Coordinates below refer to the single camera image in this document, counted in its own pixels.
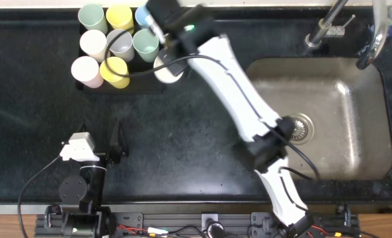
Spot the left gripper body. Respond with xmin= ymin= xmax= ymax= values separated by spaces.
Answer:
xmin=95 ymin=151 xmax=118 ymax=165

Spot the cream cup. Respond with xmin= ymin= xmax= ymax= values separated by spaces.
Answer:
xmin=152 ymin=54 xmax=185 ymax=85

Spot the pink cup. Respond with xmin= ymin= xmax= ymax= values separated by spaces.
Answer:
xmin=70 ymin=55 xmax=104 ymax=89

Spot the black tray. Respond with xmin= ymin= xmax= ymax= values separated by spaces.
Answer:
xmin=75 ymin=22 xmax=170 ymax=94

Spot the yellow cup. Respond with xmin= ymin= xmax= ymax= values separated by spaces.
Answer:
xmin=98 ymin=56 xmax=131 ymax=90
xmin=105 ymin=4 xmax=136 ymax=34

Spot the white cup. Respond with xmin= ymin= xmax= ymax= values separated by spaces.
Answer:
xmin=79 ymin=28 xmax=109 ymax=63

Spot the grey cup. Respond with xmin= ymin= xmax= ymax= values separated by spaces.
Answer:
xmin=105 ymin=28 xmax=136 ymax=63

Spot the green cup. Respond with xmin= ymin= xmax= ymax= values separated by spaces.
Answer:
xmin=77 ymin=3 xmax=109 ymax=34
xmin=132 ymin=28 xmax=160 ymax=63

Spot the blue cup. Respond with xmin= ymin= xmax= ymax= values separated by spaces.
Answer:
xmin=134 ymin=5 xmax=155 ymax=30

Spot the steel sink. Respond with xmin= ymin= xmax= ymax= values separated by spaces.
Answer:
xmin=245 ymin=56 xmax=392 ymax=182

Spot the steel tap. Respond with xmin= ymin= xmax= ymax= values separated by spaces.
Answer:
xmin=303 ymin=0 xmax=392 ymax=70

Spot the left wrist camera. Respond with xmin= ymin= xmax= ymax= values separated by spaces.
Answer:
xmin=59 ymin=132 xmax=100 ymax=163

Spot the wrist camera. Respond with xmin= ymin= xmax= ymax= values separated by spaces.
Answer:
xmin=59 ymin=132 xmax=100 ymax=163
xmin=147 ymin=15 xmax=169 ymax=46

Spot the black cable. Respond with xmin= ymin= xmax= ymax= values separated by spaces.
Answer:
xmin=17 ymin=155 xmax=63 ymax=238
xmin=103 ymin=28 xmax=322 ymax=181

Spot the mounting rail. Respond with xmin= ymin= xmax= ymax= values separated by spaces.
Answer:
xmin=35 ymin=204 xmax=362 ymax=238

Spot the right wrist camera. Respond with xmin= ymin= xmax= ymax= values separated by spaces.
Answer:
xmin=147 ymin=15 xmax=169 ymax=46

